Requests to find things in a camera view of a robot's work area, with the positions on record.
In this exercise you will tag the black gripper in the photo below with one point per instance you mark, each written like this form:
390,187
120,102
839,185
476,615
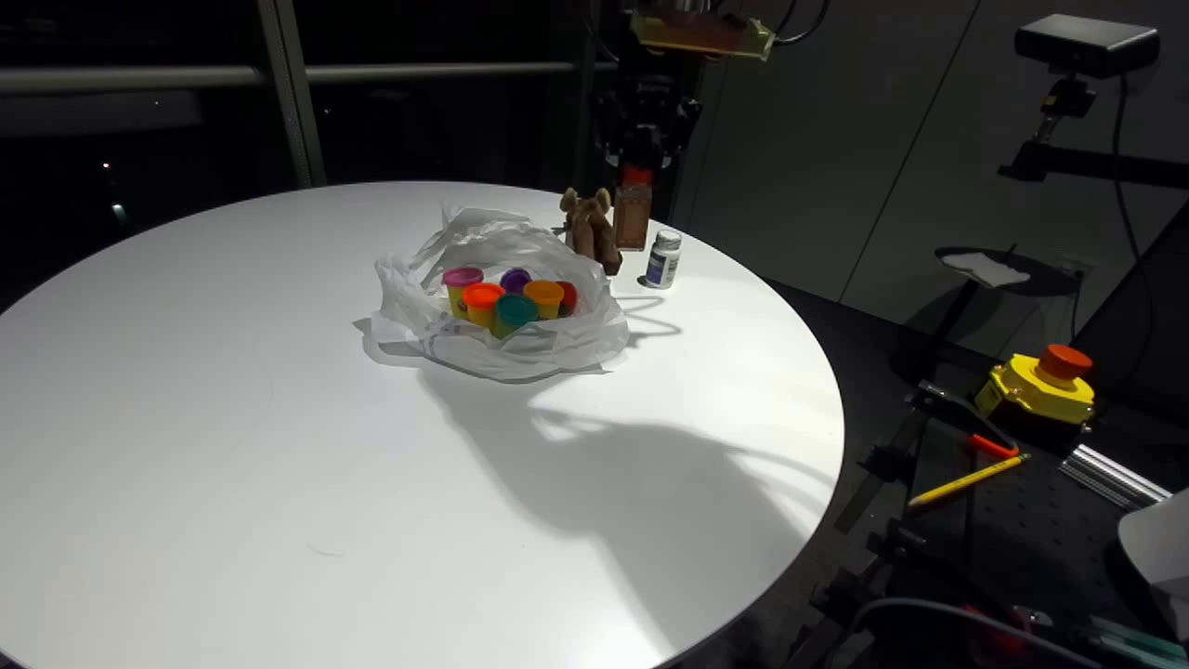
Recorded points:
649,107

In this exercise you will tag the red lid spice jar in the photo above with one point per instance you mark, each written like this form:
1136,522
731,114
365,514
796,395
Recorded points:
632,216

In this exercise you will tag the brown plush monkey toy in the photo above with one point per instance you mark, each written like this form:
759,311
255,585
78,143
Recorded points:
593,229

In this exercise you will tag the white pill bottle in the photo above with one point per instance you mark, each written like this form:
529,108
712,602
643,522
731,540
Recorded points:
661,260

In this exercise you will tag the magenta lid dough tub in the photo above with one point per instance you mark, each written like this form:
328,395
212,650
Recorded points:
462,275

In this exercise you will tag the yellow lid dough tub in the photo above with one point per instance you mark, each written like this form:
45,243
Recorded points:
544,294

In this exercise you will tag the teal lid dough tub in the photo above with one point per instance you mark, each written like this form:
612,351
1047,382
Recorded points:
515,312

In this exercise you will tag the white plastic bag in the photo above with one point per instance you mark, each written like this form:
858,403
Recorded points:
544,353

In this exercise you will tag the black stand with white plate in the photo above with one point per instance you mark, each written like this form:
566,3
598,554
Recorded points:
988,264

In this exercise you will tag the yellow emergency stop button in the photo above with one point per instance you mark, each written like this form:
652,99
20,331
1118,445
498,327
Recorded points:
1036,389

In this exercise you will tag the yellow pencil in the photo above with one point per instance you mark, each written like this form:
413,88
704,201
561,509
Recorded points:
966,480

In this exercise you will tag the black optical breadboard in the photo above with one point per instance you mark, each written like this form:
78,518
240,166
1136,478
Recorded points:
1052,533

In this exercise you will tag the white rounded device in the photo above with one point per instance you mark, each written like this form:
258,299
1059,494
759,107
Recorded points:
1166,545

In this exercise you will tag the teal tool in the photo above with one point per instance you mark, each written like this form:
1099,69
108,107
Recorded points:
1136,641

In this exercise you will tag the grey window post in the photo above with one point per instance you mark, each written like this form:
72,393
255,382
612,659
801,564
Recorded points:
291,99

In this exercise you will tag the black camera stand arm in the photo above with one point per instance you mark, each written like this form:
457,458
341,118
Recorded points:
1090,166

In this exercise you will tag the grey horizontal window rail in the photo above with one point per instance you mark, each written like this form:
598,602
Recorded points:
149,81

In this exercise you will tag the aluminium profile rail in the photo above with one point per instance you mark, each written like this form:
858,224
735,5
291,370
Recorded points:
1115,472

